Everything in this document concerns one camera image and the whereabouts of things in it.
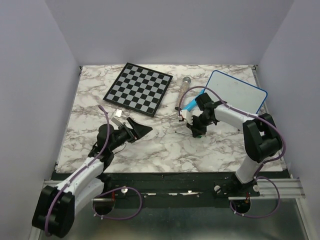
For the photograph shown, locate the green white marker pen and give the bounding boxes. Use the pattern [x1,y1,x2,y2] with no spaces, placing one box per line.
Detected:
[174,131,202,139]

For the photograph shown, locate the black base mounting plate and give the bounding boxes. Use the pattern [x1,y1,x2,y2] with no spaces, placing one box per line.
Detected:
[51,171,262,210]

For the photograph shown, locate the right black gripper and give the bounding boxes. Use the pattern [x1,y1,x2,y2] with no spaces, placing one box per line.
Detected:
[186,114,213,137]

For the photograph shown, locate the blue framed whiteboard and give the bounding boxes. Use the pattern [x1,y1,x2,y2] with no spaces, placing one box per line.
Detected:
[201,70,268,114]

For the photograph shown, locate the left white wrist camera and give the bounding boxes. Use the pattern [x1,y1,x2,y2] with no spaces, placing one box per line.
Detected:
[111,108,124,129]

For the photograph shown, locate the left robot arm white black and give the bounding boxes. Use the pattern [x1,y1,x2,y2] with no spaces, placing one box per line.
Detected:
[31,117,152,238]

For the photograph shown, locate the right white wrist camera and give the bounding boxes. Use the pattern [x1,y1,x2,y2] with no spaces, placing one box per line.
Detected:
[178,109,193,126]

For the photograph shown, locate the black grey chessboard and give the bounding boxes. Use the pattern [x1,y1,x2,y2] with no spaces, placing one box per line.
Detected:
[103,62,173,117]

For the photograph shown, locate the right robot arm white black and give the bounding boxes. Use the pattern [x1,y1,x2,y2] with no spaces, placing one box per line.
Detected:
[180,92,284,196]

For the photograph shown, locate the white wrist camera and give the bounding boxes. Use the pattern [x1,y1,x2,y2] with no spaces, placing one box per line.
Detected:
[178,109,193,126]
[111,108,124,129]

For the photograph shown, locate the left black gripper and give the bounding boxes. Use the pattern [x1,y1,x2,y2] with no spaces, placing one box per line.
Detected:
[109,117,152,151]

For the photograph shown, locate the glitter tube silver cap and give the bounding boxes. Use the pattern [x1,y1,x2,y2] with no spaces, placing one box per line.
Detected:
[174,76,191,111]

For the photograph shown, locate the blue toy microphone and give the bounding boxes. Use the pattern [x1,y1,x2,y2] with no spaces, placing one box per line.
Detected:
[182,90,204,112]

